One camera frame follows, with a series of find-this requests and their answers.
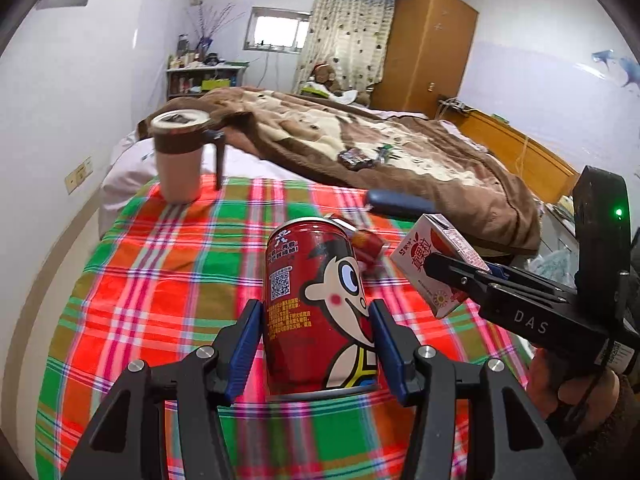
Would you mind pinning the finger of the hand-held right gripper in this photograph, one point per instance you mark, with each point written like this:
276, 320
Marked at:
500, 271
460, 280

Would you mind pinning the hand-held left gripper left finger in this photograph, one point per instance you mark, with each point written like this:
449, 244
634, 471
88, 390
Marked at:
245, 345

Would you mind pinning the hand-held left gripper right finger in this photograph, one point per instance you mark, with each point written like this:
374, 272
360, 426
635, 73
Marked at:
390, 350

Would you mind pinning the red and white juice carton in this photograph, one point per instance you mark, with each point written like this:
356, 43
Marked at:
440, 232

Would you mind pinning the red cartoon drink can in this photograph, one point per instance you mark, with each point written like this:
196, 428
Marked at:
310, 320

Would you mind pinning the beige brown travel mug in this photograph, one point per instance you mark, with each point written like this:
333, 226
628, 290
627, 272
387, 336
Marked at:
177, 170

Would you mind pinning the person's right forearm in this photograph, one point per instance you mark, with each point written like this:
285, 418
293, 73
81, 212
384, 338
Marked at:
627, 425

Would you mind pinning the person's right hand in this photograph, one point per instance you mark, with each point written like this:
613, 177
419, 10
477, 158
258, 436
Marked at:
550, 390

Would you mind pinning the cluttered bedside table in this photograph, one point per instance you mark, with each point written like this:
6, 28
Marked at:
560, 220

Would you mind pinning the brown patterned blanket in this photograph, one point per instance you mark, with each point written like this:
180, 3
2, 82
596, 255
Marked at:
450, 185

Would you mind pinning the dark blue case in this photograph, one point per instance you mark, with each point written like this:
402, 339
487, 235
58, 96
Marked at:
400, 202

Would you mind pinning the dark red drink can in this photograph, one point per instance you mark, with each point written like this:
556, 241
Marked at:
367, 247

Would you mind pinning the plaid blanket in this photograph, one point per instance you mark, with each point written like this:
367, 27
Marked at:
150, 285

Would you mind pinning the wooden headboard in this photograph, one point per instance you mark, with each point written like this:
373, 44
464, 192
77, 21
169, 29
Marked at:
505, 145

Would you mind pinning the dark snack packet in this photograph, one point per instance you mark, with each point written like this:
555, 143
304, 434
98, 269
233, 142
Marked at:
356, 158

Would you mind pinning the white bed sheet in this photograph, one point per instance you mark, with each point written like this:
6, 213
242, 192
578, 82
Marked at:
130, 180

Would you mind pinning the wooden wardrobe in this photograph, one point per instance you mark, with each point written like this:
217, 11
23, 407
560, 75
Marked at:
425, 50

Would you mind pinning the brown teddy bear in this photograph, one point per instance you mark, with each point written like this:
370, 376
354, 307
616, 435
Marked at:
325, 77

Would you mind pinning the cluttered shelf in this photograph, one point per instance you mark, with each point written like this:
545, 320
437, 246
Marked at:
200, 80

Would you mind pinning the patterned curtain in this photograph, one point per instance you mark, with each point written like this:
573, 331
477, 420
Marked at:
350, 25

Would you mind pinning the vase with dry branches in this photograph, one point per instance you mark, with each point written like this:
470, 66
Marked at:
205, 45

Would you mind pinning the window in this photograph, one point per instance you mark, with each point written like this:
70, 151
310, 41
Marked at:
275, 30

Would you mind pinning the wall socket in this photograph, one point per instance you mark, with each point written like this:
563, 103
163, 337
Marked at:
79, 175

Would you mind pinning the dolphin wall sticker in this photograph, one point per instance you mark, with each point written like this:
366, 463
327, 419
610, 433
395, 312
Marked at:
625, 67

